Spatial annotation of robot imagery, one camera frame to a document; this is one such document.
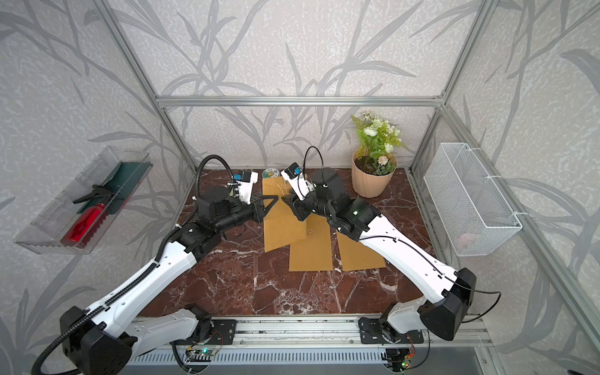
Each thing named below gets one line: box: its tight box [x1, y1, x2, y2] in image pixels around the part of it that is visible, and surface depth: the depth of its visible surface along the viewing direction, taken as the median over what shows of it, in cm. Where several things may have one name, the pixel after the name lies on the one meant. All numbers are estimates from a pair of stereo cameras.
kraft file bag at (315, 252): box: [289, 212, 333, 272], surface depth 92 cm
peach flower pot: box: [351, 149, 398, 199], surface depth 102 cm
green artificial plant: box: [351, 110, 406, 176], surface depth 98 cm
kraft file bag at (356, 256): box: [335, 229, 386, 272], surface depth 90 cm
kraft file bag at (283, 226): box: [262, 176, 308, 253], surface depth 72 cm
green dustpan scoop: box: [72, 161, 153, 215], surface depth 68 cm
